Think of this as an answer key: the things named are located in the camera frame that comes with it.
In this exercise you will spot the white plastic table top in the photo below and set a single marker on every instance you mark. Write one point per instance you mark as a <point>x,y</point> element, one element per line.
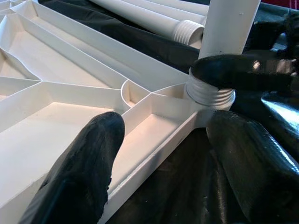
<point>58,70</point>

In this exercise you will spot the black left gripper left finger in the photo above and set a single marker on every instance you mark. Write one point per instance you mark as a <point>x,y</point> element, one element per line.
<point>77,177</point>

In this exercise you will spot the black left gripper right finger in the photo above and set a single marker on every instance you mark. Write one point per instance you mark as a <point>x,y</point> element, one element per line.
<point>257,175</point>

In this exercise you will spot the black plastic sheet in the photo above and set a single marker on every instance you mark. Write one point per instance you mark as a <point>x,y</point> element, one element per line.
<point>187,186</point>

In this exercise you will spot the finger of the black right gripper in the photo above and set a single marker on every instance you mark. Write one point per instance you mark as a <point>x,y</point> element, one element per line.
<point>233,72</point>

